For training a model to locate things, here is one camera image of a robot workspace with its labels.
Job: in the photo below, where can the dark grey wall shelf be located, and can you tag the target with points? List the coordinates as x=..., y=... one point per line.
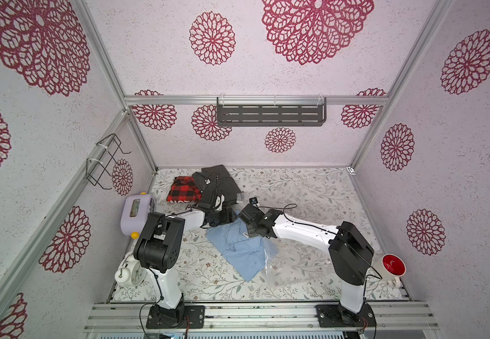
x=273, y=115

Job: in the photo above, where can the clear plastic vacuum bag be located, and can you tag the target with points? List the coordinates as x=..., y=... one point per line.
x=313, y=202

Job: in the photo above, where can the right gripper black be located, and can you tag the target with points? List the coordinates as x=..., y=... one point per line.
x=248, y=214

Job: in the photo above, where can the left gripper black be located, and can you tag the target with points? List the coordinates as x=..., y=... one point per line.
x=228, y=213

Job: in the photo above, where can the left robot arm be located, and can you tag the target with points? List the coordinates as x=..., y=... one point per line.
x=159, y=244

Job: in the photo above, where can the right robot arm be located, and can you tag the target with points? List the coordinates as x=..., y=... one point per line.
x=351, y=254

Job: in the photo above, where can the light blue shirt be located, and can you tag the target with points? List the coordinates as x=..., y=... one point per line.
x=247, y=255

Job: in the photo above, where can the black wire wall rack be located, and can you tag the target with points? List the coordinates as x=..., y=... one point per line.
x=96, y=168

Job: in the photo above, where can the white analog alarm clock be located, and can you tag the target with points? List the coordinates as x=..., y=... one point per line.
x=130, y=272

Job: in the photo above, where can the dark grey folded shirt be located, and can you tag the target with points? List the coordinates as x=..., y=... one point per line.
x=215, y=182

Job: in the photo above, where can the red black plaid shirt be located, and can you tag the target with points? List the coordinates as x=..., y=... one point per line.
x=184, y=190

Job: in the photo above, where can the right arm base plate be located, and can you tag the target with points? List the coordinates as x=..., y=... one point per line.
x=335, y=316

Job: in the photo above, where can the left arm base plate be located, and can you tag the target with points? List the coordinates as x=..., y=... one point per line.
x=184, y=317

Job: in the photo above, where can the white mug red inside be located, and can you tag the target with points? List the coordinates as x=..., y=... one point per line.
x=390, y=269

